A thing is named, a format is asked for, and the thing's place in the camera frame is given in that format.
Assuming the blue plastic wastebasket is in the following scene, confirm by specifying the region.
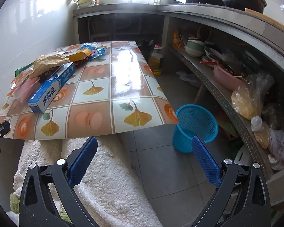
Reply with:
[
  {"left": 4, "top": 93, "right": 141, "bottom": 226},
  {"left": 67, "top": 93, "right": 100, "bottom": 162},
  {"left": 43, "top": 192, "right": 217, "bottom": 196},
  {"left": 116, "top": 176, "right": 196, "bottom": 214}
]
[{"left": 172, "top": 104, "right": 218, "bottom": 153}]

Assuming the metal basin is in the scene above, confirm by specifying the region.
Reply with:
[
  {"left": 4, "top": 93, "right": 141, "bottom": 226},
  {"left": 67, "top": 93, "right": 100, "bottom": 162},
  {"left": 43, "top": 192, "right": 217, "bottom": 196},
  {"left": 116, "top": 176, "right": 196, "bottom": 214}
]
[{"left": 157, "top": 0, "right": 183, "bottom": 5}]

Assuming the dark utensil bin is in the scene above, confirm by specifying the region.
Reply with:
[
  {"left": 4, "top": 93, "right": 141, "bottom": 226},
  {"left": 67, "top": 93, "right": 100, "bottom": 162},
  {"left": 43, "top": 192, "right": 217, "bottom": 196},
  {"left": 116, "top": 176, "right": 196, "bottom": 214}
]
[{"left": 137, "top": 40, "right": 154, "bottom": 62}]

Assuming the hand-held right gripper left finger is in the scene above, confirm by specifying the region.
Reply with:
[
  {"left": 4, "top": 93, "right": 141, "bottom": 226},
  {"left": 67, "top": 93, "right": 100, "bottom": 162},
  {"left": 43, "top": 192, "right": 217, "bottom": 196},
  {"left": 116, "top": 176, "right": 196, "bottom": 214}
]
[{"left": 19, "top": 136, "right": 100, "bottom": 227}]

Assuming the white fleece blanket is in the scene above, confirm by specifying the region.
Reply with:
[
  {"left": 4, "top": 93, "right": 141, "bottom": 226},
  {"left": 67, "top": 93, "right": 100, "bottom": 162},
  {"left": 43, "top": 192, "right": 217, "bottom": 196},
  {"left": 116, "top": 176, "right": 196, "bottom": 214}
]
[{"left": 13, "top": 136, "right": 164, "bottom": 227}]

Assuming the pink plastic basin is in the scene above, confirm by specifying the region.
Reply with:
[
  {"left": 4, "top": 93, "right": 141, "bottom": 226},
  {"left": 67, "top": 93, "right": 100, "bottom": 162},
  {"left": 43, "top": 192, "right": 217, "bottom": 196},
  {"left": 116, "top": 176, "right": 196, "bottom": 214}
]
[{"left": 213, "top": 64, "right": 248, "bottom": 91}]

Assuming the white plastic stool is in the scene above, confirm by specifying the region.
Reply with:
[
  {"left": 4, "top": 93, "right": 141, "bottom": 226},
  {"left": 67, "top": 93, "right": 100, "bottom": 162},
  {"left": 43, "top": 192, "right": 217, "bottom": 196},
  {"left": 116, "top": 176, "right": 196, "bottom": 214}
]
[{"left": 234, "top": 144, "right": 251, "bottom": 168}]

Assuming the clear plastic container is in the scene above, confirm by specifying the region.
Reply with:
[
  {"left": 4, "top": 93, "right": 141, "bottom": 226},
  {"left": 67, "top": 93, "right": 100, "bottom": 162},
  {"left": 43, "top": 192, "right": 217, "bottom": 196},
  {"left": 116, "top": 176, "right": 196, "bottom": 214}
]
[{"left": 13, "top": 77, "right": 41, "bottom": 103}]

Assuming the yellow cardboard box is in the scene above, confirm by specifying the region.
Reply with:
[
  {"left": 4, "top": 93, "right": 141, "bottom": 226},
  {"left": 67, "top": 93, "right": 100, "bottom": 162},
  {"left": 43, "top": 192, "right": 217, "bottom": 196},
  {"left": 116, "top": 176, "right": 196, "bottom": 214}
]
[{"left": 64, "top": 48, "right": 92, "bottom": 63}]

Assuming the wooden cutting board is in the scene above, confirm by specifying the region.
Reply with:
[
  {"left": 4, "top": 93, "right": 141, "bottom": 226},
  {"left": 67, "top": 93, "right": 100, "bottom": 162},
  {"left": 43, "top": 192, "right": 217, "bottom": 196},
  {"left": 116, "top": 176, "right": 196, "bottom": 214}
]
[{"left": 245, "top": 8, "right": 284, "bottom": 36}]

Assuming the brown rimmed black pot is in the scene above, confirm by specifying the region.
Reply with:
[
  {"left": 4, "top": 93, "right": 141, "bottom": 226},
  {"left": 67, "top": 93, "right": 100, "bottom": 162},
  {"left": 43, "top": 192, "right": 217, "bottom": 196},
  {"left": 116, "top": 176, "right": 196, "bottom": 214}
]
[{"left": 244, "top": 0, "right": 267, "bottom": 14}]

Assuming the pink white plastic bag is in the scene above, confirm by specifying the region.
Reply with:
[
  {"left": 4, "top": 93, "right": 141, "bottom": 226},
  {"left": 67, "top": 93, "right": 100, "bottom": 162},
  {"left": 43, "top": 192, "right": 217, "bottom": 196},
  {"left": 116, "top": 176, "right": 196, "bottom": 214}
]
[{"left": 267, "top": 128, "right": 284, "bottom": 171}]

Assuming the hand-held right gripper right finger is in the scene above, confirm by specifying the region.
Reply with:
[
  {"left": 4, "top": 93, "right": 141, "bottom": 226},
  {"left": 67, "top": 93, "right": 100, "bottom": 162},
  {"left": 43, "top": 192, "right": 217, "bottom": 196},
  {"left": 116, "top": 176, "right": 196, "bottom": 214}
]
[{"left": 190, "top": 135, "right": 272, "bottom": 227}]

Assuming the clear bag of beans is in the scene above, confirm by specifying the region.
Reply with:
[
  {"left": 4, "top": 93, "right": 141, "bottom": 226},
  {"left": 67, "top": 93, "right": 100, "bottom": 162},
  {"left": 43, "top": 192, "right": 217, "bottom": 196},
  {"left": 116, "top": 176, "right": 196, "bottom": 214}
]
[{"left": 251, "top": 116, "right": 271, "bottom": 149}]

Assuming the brown paper bag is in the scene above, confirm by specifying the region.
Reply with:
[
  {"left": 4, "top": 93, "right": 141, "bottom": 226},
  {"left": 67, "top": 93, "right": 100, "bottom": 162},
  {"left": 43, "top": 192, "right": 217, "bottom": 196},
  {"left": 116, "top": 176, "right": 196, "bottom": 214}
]
[{"left": 29, "top": 54, "right": 70, "bottom": 78}]

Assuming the pile of kitchen utensils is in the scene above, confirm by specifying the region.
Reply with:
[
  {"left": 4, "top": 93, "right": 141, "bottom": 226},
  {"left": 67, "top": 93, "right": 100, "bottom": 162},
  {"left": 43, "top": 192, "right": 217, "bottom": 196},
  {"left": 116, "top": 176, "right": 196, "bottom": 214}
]
[{"left": 213, "top": 48, "right": 265, "bottom": 78}]

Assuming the blue snack wrapper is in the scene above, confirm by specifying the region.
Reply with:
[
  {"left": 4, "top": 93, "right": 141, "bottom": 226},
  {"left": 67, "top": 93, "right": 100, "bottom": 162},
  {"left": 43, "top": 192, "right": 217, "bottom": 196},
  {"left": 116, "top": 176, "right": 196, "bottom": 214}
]
[{"left": 82, "top": 43, "right": 108, "bottom": 61}]

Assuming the yellow grain plastic bag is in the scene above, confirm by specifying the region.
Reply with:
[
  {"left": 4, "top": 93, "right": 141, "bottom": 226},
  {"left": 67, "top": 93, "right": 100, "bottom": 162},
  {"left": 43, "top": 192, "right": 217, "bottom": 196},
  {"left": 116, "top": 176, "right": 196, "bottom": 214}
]
[{"left": 231, "top": 74, "right": 275, "bottom": 120}]

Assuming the dark plastic bag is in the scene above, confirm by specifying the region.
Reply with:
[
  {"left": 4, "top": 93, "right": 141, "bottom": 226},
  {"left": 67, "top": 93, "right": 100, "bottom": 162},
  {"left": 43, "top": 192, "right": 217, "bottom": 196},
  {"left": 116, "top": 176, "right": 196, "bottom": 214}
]
[{"left": 261, "top": 103, "right": 284, "bottom": 130}]

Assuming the blue toothpaste box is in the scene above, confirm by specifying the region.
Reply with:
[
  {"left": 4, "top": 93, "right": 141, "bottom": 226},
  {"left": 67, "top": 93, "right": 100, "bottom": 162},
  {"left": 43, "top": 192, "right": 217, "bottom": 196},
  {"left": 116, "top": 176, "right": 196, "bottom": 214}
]
[{"left": 28, "top": 62, "right": 76, "bottom": 114}]

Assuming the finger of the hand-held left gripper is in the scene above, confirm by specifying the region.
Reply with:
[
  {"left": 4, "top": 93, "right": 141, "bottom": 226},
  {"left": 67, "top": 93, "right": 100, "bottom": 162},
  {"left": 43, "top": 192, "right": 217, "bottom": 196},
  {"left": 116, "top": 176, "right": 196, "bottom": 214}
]
[{"left": 0, "top": 120, "right": 11, "bottom": 159}]

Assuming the stack of bowls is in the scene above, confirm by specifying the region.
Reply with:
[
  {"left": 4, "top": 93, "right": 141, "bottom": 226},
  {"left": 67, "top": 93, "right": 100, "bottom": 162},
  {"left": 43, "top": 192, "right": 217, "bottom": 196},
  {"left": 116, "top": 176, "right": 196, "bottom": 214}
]
[{"left": 184, "top": 38, "right": 206, "bottom": 58}]

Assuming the cooking oil bottle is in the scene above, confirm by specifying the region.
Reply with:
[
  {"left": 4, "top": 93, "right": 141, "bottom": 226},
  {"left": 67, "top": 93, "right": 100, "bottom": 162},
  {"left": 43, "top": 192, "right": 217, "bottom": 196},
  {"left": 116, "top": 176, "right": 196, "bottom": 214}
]
[{"left": 148, "top": 44, "right": 164, "bottom": 76}]

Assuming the stack of white plates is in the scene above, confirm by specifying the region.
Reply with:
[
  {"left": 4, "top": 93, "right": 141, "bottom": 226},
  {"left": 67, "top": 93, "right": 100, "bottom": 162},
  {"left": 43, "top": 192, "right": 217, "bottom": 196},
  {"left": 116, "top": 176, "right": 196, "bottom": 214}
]
[{"left": 201, "top": 41, "right": 224, "bottom": 63}]

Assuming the yellow snack bag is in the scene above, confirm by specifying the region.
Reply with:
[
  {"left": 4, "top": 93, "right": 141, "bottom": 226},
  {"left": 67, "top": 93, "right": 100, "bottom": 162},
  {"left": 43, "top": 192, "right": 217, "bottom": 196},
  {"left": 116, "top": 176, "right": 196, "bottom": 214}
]
[{"left": 172, "top": 32, "right": 184, "bottom": 49}]

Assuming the cream enamel basin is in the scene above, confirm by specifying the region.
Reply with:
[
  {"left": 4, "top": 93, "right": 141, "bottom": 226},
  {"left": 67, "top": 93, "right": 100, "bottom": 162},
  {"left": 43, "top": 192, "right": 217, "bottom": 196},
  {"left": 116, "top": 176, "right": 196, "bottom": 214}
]
[{"left": 76, "top": 0, "right": 97, "bottom": 7}]

